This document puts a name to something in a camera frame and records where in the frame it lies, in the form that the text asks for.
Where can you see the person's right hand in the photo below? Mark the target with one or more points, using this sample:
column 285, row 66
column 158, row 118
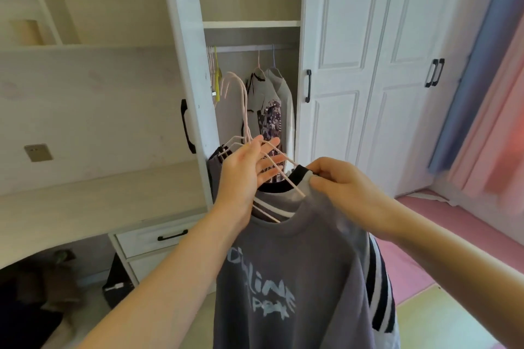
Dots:
column 352, row 197

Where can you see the person's left hand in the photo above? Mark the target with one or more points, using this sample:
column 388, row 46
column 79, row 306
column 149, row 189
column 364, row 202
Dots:
column 235, row 177

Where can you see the person's left thumb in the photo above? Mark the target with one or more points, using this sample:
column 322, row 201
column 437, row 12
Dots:
column 254, row 143

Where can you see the person's left little finger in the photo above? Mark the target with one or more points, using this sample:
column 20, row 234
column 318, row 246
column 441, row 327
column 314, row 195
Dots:
column 268, row 181

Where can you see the person's left middle finger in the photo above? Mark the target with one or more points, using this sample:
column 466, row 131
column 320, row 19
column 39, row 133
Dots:
column 273, row 159

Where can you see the person's right thumb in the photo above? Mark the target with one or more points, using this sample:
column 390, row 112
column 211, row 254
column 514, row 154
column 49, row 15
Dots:
column 324, row 166

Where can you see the grey printed t-shirt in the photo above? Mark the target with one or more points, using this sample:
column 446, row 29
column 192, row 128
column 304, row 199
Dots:
column 286, row 263

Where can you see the person's left forearm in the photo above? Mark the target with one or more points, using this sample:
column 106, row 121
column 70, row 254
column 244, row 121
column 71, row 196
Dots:
column 172, row 287

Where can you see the person's right forearm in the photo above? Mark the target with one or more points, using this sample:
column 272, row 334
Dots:
column 458, row 267

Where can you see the grey floral print shirt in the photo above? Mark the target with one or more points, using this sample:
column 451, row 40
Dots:
column 264, row 99

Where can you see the white sweatshirt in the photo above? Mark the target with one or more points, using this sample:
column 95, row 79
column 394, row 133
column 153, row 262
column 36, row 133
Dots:
column 287, row 107

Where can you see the dark grey garment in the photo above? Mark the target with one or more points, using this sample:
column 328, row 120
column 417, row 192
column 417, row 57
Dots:
column 215, row 175

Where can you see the yellow hanger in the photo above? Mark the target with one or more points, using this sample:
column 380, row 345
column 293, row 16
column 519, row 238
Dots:
column 218, row 83

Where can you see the bunch of pink hangers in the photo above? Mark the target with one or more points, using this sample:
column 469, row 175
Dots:
column 211, row 74

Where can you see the blue hanger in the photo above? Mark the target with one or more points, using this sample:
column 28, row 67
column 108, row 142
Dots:
column 273, row 60

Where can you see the white wardrobe shelf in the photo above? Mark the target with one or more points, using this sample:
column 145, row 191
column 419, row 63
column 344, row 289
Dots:
column 249, row 24

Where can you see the open white wardrobe door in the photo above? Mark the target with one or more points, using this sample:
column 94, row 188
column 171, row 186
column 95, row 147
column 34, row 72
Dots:
column 186, row 34

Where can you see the pink floor mat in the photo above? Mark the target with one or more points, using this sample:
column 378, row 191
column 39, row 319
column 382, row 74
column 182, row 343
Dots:
column 442, row 222

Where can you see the white desk drawer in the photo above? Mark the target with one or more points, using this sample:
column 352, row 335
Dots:
column 147, row 265
column 139, row 238

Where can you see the white panelled wardrobe door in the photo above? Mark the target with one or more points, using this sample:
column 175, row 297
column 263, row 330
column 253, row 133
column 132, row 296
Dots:
column 405, row 25
column 344, row 13
column 462, row 34

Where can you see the pink curtain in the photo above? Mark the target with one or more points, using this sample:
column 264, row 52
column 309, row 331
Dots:
column 495, row 148

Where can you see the blue curtain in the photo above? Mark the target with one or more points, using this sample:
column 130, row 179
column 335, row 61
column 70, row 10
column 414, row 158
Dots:
column 479, row 74

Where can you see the black bag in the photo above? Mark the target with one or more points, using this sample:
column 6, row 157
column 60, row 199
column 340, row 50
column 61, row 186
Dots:
column 116, row 283

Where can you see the white wooden desk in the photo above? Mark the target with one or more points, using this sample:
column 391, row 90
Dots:
column 82, row 205

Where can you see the pale green floor mat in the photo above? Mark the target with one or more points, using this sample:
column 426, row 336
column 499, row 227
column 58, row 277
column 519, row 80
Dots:
column 442, row 320

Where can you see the brown bundle under desk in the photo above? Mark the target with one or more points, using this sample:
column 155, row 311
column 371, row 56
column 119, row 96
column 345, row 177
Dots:
column 61, row 283

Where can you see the wardrobe hanging rail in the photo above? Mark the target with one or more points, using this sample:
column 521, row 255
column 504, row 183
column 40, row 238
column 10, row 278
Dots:
column 241, row 48

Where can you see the grey wall socket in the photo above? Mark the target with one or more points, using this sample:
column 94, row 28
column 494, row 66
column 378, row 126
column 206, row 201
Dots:
column 38, row 152

